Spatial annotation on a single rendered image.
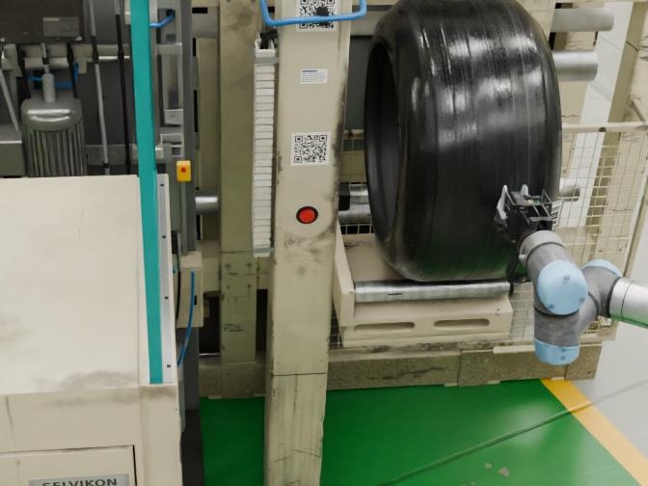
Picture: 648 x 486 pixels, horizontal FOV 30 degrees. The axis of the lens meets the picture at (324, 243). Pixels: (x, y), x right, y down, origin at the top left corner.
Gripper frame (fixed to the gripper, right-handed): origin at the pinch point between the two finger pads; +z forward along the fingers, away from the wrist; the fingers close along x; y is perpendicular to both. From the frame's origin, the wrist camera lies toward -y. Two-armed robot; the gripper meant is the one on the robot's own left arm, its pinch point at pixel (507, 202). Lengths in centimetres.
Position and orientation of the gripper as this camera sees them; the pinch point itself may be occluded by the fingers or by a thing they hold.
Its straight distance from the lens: 225.0
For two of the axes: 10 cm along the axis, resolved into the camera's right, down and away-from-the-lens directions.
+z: -1.3, -5.0, 8.6
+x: -9.9, 0.4, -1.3
